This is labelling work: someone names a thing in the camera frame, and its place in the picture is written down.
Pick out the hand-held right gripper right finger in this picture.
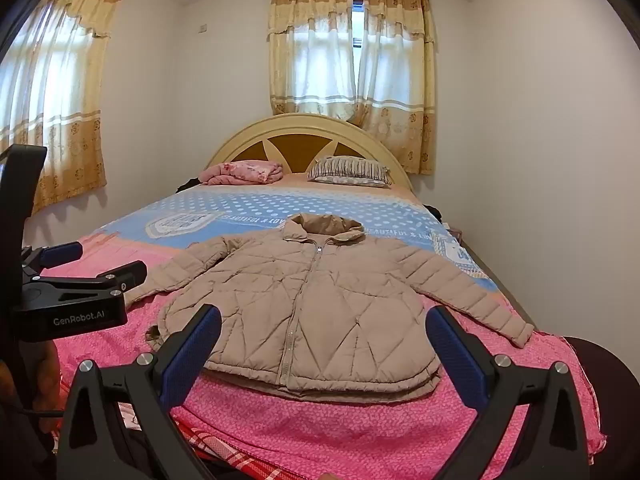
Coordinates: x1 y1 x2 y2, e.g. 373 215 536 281
425 305 598 480

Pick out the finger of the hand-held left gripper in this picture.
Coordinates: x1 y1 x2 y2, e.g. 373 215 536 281
21 241 84 277
42 260 148 297

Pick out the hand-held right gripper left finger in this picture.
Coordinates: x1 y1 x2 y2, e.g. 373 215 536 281
50 304 223 480

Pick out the beige quilted puffer jacket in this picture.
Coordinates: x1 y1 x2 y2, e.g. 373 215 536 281
122 212 535 403

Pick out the person's left hand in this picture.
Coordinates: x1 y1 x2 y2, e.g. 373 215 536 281
0 342 60 435

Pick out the red plaid cloth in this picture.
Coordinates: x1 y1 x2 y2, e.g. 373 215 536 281
172 412 321 480

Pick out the pink patterned bedspread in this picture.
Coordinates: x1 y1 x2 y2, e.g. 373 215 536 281
40 232 608 480

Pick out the yellow floral window curtain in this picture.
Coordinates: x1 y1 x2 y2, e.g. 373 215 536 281
350 0 436 176
266 0 363 118
0 0 126 211

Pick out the pink floral folded blanket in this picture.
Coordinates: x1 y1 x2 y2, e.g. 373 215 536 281
199 160 285 187

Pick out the dark round object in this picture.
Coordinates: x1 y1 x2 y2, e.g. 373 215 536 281
560 335 640 480

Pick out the cream wooden bed headboard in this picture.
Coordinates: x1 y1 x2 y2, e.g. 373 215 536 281
206 113 415 191

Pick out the striped pillow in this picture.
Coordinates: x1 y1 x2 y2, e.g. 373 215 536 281
306 156 392 188

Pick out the black cable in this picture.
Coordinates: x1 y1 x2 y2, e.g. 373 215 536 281
20 405 63 420

